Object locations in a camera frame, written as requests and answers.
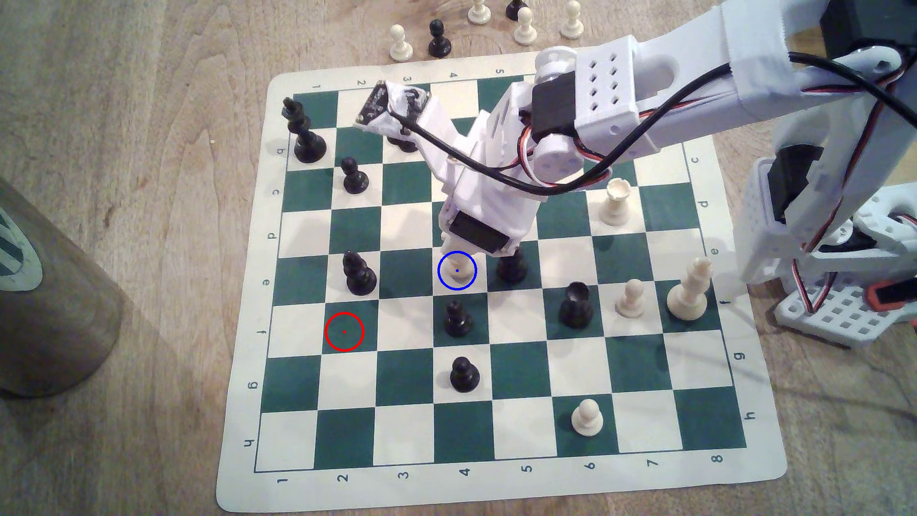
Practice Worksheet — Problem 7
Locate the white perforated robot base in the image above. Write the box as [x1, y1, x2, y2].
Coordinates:
[774, 276, 917, 350]

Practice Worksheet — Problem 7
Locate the black king chess piece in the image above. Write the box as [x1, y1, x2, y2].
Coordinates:
[281, 97, 328, 164]

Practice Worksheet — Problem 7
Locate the black camera cable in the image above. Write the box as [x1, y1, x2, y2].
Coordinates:
[390, 52, 917, 198]

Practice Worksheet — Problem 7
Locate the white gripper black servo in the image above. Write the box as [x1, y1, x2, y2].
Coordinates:
[419, 80, 540, 257]

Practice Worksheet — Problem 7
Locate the white rook chess piece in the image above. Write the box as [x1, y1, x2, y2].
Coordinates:
[599, 178, 634, 227]

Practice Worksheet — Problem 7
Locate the white king chess piece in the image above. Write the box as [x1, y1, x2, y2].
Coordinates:
[666, 257, 714, 321]

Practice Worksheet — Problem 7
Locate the white knight chess piece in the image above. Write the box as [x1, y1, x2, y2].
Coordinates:
[443, 252, 478, 288]

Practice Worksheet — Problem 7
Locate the black rook chess piece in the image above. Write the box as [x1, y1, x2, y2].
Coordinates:
[559, 281, 594, 330]

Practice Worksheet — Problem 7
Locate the green white chess board mat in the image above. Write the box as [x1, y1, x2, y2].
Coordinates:
[215, 44, 789, 513]

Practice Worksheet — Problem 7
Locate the brown cylinder with round logo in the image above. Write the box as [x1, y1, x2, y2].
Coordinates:
[0, 178, 124, 399]

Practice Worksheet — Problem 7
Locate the orange clamp part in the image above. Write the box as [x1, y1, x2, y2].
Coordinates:
[863, 279, 917, 312]

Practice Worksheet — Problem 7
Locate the black bishop chess piece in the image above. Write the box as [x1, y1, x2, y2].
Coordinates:
[496, 247, 530, 284]
[341, 249, 378, 297]

